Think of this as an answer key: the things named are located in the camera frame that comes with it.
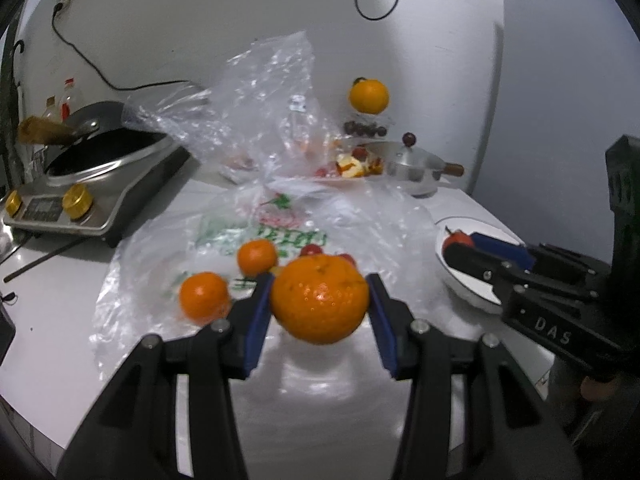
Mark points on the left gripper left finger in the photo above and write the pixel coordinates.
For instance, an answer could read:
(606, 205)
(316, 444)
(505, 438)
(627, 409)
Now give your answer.
(225, 349)

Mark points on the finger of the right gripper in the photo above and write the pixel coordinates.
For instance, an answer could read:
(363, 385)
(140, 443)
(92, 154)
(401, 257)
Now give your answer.
(542, 277)
(500, 247)

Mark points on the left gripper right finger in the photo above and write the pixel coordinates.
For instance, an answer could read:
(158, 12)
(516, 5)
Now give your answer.
(411, 349)

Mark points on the orange mandarin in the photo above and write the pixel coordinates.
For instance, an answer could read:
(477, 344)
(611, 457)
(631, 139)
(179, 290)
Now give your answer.
(319, 299)
(204, 297)
(256, 257)

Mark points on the red tomato front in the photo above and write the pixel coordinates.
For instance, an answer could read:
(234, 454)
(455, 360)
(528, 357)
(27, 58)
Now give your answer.
(456, 238)

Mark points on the red tomato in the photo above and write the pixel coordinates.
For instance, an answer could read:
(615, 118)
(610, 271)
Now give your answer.
(311, 250)
(456, 238)
(348, 258)

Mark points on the white plate black rim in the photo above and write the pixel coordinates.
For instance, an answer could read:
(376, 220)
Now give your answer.
(467, 271)

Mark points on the printed flat plastic bag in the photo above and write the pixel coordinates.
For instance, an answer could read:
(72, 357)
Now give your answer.
(386, 231)

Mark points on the red tomato right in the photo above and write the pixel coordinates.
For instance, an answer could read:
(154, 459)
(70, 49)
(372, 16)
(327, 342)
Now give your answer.
(348, 258)

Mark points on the red tomato back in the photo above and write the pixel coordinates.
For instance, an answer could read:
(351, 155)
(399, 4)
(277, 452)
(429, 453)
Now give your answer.
(311, 250)

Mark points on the steel saucepan with lid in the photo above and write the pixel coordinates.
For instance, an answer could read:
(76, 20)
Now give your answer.
(416, 171)

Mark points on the dark chopstick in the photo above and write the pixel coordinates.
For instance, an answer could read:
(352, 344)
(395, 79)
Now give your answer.
(32, 265)

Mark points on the steel induction cooker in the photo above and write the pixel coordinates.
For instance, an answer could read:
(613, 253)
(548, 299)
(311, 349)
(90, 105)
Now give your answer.
(97, 187)

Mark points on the orange peel pieces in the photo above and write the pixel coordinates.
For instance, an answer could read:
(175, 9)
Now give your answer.
(359, 163)

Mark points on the dark grapes on stand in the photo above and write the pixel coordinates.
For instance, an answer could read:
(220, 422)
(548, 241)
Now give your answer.
(368, 129)

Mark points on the large orange on stand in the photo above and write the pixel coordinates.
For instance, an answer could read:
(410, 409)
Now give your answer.
(369, 96)

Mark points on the crumpled clear plastic bag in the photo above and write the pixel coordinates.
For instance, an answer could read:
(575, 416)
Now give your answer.
(259, 120)

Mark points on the red capped sauce bottle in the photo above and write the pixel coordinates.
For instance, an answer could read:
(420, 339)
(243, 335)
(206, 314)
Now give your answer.
(69, 101)

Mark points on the clear bottle brown cap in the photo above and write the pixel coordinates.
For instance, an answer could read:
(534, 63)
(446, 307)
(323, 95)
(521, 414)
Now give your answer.
(52, 112)

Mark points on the black wok wooden handle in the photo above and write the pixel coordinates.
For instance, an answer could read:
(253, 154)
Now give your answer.
(90, 137)

